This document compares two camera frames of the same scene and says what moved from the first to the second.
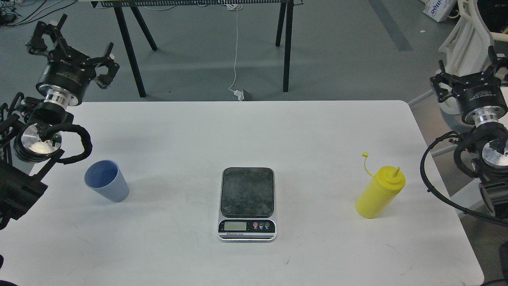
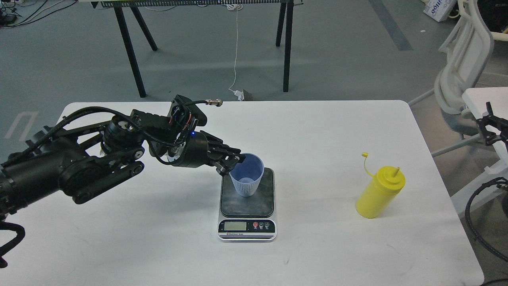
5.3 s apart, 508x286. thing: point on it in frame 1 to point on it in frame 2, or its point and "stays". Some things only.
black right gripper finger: [498, 66] to [490, 123]
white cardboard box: [438, 10] stays
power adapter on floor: [239, 94] stays
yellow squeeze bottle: [384, 185] stays
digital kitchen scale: [247, 207] stays
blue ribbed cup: [105, 177] to [247, 176]
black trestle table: [121, 6] stays
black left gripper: [67, 75] to [202, 146]
